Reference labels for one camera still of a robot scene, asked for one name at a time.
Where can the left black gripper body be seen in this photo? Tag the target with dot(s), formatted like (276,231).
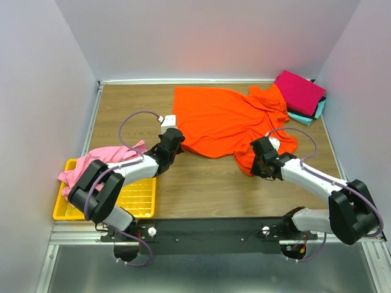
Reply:
(179,150)

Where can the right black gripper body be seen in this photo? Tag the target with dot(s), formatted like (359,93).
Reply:
(257,168)

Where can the orange t shirt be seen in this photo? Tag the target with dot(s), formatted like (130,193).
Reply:
(222,122)

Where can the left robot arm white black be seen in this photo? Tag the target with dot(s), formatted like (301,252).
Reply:
(96,192)

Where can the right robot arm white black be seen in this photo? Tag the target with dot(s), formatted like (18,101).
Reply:
(351,213)

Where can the pink t shirt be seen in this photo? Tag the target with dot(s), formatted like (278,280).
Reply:
(106,154)

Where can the folded teal t shirt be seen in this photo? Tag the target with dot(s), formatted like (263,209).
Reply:
(302,120)

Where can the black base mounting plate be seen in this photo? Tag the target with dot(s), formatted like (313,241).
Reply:
(208,236)

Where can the folded magenta t shirt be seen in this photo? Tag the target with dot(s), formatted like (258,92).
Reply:
(299,93)

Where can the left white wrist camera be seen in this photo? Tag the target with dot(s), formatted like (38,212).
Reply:
(167,122)

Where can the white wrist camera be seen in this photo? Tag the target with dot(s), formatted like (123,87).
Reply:
(167,122)
(275,142)

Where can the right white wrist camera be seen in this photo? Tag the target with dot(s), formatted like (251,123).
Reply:
(275,142)

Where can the aluminium frame rail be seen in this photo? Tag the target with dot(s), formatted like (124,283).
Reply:
(83,233)

